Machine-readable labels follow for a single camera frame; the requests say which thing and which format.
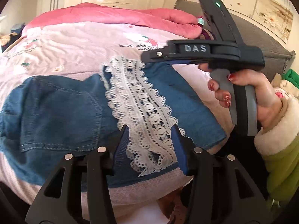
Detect grey padded headboard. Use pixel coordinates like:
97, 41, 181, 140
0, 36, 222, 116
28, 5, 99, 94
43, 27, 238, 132
174, 0, 295, 82

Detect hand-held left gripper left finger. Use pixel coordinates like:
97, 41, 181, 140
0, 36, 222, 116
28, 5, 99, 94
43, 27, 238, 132
25, 124, 130, 224

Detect person's right hand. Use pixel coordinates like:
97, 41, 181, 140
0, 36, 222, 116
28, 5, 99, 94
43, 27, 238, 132
198, 63, 284, 131

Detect brown slipper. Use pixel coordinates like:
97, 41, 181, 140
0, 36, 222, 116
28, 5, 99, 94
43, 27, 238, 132
159, 190, 188, 224

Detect floral wall painting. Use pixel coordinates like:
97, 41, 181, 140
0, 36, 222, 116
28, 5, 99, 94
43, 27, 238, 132
194, 0, 293, 43

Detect person's right forearm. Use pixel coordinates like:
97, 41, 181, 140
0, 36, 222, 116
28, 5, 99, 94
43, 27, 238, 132
254, 97, 299, 202

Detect rose pink comforter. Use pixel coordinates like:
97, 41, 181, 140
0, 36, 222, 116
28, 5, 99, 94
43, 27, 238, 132
22, 2, 202, 40

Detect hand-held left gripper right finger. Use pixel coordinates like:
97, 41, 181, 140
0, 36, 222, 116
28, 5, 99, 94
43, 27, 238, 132
170, 125, 274, 224

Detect pile of folded clothes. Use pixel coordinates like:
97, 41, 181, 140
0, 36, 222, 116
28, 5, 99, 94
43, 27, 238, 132
10, 23, 26, 32

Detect green cloth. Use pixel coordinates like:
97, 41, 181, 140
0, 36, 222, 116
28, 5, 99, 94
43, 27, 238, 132
281, 69, 299, 83

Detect pink strawberry print quilt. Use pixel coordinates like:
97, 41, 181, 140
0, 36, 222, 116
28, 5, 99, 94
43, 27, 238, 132
0, 21, 236, 211

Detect cream plush toy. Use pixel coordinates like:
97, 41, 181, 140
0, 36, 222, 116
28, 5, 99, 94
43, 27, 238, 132
271, 73, 295, 103

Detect blue denim lace-trimmed pants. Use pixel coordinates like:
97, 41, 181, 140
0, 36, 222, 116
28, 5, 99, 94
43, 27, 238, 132
0, 56, 227, 188

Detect striped pillow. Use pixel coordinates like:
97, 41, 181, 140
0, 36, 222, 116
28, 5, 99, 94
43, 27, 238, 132
198, 28, 218, 41

